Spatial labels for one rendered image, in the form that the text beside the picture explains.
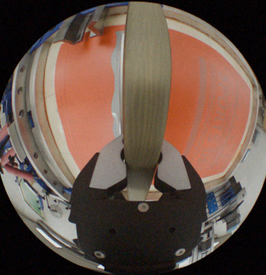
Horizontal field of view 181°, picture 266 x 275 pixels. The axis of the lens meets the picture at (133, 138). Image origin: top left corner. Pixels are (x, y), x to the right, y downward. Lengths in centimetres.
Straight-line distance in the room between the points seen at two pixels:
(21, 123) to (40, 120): 8
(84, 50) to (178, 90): 18
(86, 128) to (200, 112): 23
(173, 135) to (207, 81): 14
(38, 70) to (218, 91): 40
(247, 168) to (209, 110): 363
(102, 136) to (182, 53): 22
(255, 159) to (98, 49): 374
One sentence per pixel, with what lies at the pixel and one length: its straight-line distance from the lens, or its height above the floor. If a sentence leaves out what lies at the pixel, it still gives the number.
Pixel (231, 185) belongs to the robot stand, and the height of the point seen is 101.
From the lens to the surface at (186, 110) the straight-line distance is 18.
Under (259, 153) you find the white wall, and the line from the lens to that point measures 363.
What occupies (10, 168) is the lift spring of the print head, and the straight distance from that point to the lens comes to 77.
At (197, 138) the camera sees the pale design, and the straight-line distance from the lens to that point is 22.
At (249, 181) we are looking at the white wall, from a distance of 383.
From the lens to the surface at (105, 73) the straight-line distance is 16.
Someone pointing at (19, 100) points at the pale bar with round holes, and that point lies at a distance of 31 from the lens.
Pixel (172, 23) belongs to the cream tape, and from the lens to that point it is 24.
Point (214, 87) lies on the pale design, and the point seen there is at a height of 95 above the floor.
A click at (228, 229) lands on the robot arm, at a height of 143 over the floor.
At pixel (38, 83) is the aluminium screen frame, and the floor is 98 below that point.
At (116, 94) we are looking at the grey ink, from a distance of 16.
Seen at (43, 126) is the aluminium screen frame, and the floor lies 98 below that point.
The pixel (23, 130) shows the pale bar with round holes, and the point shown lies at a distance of 31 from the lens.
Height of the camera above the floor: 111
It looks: 58 degrees down
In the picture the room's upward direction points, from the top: 176 degrees counter-clockwise
